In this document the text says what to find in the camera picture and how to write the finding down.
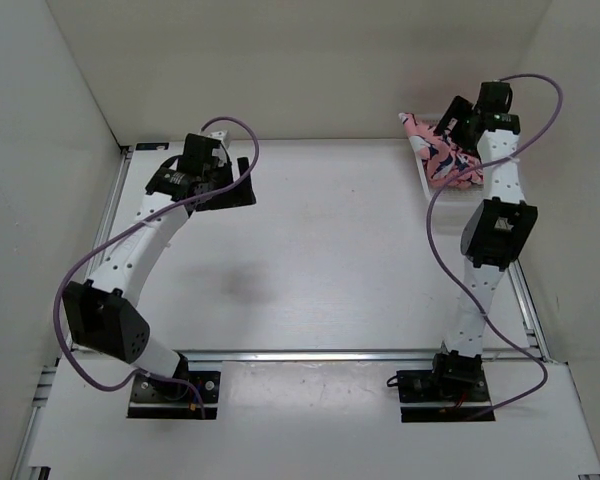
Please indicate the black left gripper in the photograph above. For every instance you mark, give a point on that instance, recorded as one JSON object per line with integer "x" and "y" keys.
{"x": 239, "y": 195}

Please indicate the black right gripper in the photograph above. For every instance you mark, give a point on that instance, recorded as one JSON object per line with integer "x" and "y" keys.
{"x": 459, "y": 110}

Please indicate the pink shark print shorts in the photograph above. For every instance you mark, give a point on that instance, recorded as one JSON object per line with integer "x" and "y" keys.
{"x": 438, "y": 156}

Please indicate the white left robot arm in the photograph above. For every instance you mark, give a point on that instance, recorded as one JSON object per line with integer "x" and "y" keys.
{"x": 102, "y": 312}

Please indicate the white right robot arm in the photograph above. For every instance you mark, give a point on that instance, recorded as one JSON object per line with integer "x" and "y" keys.
{"x": 497, "y": 231}

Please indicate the white perforated plastic basket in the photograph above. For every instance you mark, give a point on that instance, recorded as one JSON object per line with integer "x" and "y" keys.
{"x": 462, "y": 194}

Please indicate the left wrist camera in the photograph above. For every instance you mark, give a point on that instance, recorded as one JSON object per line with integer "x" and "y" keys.
{"x": 221, "y": 135}

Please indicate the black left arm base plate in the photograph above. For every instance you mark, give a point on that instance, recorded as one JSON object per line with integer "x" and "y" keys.
{"x": 153, "y": 400}

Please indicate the aluminium front frame rail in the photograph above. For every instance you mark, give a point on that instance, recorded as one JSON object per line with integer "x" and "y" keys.
{"x": 337, "y": 355}

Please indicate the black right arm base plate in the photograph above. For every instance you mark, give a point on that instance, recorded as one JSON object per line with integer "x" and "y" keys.
{"x": 453, "y": 390}

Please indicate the aluminium left frame rail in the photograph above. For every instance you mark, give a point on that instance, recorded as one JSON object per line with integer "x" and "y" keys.
{"x": 21, "y": 468}

